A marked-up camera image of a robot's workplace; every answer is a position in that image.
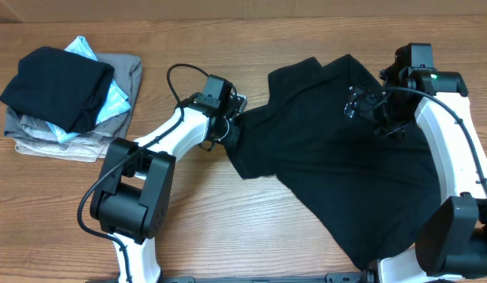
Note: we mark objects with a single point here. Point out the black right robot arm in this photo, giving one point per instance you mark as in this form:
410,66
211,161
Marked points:
452,244

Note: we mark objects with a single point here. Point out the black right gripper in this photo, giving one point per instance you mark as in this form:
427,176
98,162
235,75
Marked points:
368,97

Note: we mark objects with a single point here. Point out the folded grey garment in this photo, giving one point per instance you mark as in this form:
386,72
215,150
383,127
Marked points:
128,74

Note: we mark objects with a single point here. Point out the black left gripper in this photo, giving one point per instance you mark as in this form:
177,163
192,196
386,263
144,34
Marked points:
219,140

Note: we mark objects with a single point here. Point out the folded beige garment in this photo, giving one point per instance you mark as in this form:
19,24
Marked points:
67,151

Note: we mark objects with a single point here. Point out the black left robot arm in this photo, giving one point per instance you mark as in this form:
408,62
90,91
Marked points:
131,196

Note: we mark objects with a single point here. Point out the folded light blue garment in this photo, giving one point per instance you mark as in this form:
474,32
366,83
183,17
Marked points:
116,102

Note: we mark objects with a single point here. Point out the black t-shirt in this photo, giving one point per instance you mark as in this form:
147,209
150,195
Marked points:
373,194

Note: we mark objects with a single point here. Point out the folded black garment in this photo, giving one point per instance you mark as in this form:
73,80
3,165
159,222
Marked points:
65,89

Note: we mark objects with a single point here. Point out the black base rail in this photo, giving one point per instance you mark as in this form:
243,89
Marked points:
344,277

